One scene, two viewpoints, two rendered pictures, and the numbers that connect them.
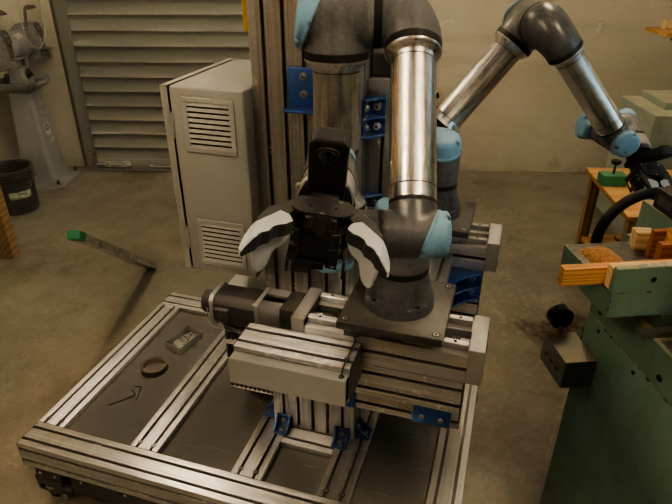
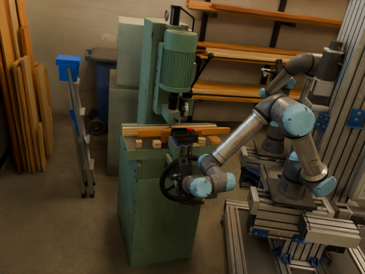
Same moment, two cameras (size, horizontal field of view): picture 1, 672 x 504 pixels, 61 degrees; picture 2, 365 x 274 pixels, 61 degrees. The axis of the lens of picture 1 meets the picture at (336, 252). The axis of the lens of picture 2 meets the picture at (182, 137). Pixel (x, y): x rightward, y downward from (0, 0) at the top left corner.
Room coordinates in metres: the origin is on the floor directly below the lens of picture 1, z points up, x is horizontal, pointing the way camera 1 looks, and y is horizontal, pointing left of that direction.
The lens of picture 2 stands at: (2.68, -1.28, 1.71)
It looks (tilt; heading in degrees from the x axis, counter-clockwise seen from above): 26 degrees down; 163
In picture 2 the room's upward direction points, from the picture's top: 8 degrees clockwise
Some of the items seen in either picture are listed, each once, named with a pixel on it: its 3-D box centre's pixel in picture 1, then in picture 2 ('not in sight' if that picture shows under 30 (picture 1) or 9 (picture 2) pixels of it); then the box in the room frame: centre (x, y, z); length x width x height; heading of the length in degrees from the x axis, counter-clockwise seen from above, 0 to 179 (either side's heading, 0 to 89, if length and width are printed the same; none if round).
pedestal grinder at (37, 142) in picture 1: (26, 100); not in sight; (3.83, 2.05, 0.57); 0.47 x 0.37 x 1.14; 178
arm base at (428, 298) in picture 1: (400, 282); (274, 142); (1.05, -0.14, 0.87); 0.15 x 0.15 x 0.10
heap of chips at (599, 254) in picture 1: (604, 255); (214, 138); (1.10, -0.58, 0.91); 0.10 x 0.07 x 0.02; 6
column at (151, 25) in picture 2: not in sight; (159, 79); (0.75, -0.89, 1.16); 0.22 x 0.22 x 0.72; 6
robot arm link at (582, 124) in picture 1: (599, 128); (219, 180); (1.69, -0.79, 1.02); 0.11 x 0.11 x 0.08; 5
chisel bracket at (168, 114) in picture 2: not in sight; (170, 114); (1.02, -0.86, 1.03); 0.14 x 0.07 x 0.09; 6
